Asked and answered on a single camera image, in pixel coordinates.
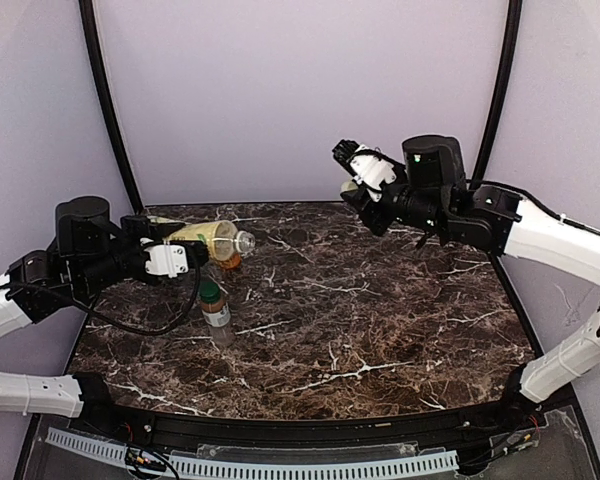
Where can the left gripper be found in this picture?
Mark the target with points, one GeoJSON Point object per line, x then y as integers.
{"type": "Point", "coordinates": [136, 240]}

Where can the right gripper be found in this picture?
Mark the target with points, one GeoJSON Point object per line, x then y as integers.
{"type": "Point", "coordinates": [368, 201]}

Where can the pale cream bottle cap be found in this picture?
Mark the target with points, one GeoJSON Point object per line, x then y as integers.
{"type": "Point", "coordinates": [348, 186]}

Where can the yellow tea bottle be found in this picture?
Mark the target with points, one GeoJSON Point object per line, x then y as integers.
{"type": "Point", "coordinates": [222, 238]}

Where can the green cap brown bottle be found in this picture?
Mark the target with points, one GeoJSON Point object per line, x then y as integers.
{"type": "Point", "coordinates": [216, 313]}

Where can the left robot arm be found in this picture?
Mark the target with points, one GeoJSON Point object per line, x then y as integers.
{"type": "Point", "coordinates": [88, 254]}

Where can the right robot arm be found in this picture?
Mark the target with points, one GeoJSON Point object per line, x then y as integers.
{"type": "Point", "coordinates": [429, 191]}

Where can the orange tea bottle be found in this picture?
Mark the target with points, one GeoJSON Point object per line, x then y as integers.
{"type": "Point", "coordinates": [232, 263]}

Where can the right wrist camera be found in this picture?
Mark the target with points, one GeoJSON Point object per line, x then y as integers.
{"type": "Point", "coordinates": [366, 167]}

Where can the left black frame post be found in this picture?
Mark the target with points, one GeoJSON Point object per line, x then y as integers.
{"type": "Point", "coordinates": [105, 99]}

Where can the black frame post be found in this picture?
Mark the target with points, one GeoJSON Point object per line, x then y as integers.
{"type": "Point", "coordinates": [105, 99]}
{"type": "Point", "coordinates": [501, 83]}

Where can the white slotted cable duct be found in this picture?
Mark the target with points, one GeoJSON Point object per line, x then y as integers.
{"type": "Point", "coordinates": [391, 461]}

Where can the black front rail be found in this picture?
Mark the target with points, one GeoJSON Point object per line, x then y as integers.
{"type": "Point", "coordinates": [467, 426]}

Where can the right black frame post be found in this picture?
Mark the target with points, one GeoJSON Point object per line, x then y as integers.
{"type": "Point", "coordinates": [501, 83]}

